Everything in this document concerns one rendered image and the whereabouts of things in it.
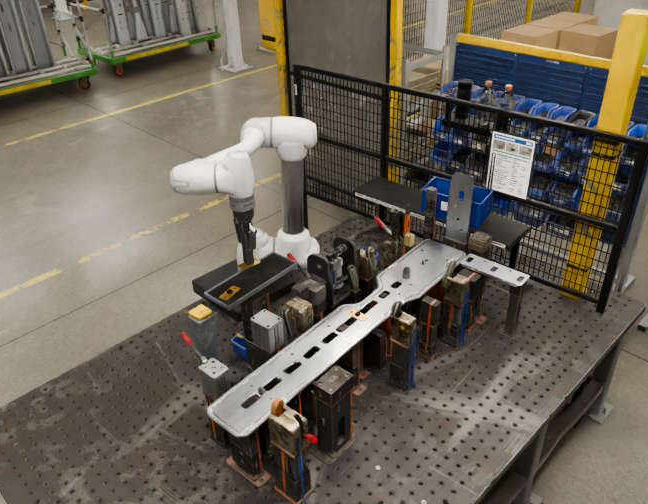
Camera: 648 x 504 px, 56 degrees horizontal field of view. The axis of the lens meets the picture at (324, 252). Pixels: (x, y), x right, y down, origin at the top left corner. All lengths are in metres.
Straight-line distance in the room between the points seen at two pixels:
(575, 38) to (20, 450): 5.79
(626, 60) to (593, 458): 1.88
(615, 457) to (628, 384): 0.56
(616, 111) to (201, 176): 1.66
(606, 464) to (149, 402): 2.18
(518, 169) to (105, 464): 2.12
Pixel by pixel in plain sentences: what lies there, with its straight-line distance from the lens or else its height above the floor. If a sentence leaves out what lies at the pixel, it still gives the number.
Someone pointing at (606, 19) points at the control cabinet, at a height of 0.73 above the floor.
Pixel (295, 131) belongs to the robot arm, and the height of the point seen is 1.55.
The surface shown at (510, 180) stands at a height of 1.23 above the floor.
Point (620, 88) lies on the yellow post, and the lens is 2.74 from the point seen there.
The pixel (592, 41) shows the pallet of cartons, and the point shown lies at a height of 0.99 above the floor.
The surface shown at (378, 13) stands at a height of 1.63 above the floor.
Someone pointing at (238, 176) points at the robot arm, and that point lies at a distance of 2.12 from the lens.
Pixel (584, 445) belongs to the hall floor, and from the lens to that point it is 3.48.
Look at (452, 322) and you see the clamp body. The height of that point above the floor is 0.82.
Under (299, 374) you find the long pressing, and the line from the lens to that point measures 2.18.
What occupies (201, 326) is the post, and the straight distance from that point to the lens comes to 2.24.
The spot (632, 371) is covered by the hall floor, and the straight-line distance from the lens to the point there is 3.97.
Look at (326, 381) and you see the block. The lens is 2.11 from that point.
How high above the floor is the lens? 2.51
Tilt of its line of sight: 33 degrees down
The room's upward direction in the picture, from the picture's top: 2 degrees counter-clockwise
